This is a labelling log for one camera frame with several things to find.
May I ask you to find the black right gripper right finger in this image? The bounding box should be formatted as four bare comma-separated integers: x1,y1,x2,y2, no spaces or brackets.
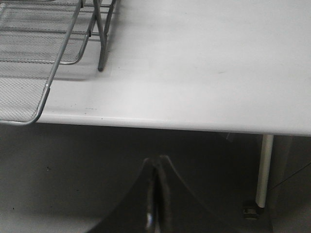
155,155,274,233

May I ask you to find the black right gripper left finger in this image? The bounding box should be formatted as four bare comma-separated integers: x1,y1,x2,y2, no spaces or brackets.
89,158,158,233

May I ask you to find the silver metal rack frame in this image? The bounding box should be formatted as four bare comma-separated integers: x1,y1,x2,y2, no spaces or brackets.
83,0,117,72

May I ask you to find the white table leg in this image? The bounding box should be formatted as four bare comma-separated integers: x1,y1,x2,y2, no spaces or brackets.
242,134,274,220

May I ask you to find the silver mesh tray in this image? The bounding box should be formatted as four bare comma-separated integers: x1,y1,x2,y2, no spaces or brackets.
0,0,84,126
0,0,96,65

